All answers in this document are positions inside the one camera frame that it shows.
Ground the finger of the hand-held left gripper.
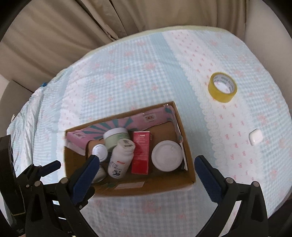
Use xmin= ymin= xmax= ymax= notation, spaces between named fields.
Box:
xmin=16 ymin=160 xmax=62 ymax=186
xmin=76 ymin=187 xmax=95 ymax=211

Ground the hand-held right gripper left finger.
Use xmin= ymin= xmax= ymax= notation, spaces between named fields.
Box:
xmin=25 ymin=154 xmax=101 ymax=237

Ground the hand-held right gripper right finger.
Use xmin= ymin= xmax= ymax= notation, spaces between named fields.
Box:
xmin=194 ymin=155 xmax=268 ymax=237

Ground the small white cream jar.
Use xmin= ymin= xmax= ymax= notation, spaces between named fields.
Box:
xmin=91 ymin=166 xmax=107 ymax=183

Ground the small grey lid jar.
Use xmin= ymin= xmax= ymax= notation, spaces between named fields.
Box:
xmin=92 ymin=144 xmax=108 ymax=162

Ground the white plastic bottle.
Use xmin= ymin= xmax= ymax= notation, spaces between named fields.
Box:
xmin=107 ymin=139 xmax=136 ymax=179

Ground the green jar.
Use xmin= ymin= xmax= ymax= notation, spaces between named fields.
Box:
xmin=103 ymin=128 xmax=130 ymax=154

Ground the cardboard box with pink flaps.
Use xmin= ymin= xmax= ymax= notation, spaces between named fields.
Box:
xmin=64 ymin=101 xmax=197 ymax=199

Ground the white round jar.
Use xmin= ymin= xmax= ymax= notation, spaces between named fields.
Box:
xmin=151 ymin=140 xmax=183 ymax=172

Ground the red carton box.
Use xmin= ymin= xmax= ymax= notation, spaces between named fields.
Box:
xmin=131 ymin=131 xmax=153 ymax=175

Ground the crumpled light blue quilt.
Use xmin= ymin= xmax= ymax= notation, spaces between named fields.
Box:
xmin=7 ymin=85 xmax=49 ymax=164

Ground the white earbud case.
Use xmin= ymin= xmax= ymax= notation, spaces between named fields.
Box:
xmin=249 ymin=129 xmax=262 ymax=146

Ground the beige bed headboard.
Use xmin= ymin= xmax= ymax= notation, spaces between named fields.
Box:
xmin=0 ymin=75 xmax=36 ymax=137

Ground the yellow tape roll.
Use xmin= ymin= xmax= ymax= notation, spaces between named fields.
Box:
xmin=207 ymin=72 xmax=238 ymax=104

